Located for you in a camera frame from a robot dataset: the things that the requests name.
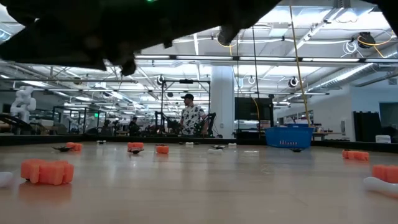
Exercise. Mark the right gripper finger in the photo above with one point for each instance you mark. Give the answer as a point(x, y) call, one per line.
point(129, 67)

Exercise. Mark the orange foam pumpkin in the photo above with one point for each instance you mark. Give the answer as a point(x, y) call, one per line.
point(162, 150)
point(46, 172)
point(74, 146)
point(385, 173)
point(356, 155)
point(135, 145)

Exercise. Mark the blue plastic basket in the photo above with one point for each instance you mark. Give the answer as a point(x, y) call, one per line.
point(289, 137)

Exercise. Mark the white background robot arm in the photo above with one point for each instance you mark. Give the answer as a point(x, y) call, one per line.
point(23, 102)

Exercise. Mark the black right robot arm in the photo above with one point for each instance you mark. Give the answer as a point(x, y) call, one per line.
point(202, 12)

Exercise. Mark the black background robot arm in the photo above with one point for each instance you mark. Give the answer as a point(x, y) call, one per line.
point(163, 123)
point(210, 123)

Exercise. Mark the person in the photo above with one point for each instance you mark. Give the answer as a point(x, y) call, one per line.
point(133, 126)
point(191, 116)

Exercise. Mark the white plastic bone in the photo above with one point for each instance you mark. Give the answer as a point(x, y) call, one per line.
point(232, 144)
point(4, 179)
point(379, 185)
point(189, 144)

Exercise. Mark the white building column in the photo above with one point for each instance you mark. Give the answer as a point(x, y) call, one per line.
point(222, 102)

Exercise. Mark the ceiling light strip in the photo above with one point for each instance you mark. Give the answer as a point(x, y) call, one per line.
point(248, 58)

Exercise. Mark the black display screen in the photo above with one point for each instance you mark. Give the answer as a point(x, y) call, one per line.
point(253, 109)

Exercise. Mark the black partition panel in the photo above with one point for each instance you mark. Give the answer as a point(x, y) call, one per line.
point(367, 126)

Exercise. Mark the small white box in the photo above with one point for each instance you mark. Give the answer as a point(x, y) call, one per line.
point(383, 139)

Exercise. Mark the black metal gantry frame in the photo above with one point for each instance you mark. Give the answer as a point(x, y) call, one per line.
point(186, 81)

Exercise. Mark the black framed enclosure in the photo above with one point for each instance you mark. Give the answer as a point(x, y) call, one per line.
point(84, 121)

